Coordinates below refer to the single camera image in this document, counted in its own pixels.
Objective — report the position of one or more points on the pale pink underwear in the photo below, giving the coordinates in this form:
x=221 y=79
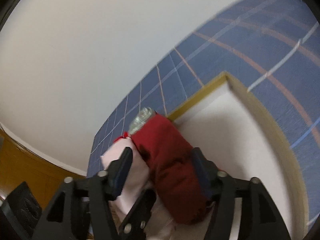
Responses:
x=161 y=224

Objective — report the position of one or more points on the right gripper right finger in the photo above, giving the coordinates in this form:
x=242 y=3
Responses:
x=243 y=209

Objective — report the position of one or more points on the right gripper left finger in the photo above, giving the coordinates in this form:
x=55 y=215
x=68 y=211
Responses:
x=82 y=204

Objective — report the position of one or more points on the dark red striped-band underwear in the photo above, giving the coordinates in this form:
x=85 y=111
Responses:
x=169 y=158

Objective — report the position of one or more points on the blue plaid tablecloth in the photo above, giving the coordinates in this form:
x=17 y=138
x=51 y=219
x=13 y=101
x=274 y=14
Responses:
x=271 y=47

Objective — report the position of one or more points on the wooden door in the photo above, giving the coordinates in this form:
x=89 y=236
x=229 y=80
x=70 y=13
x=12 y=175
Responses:
x=19 y=164

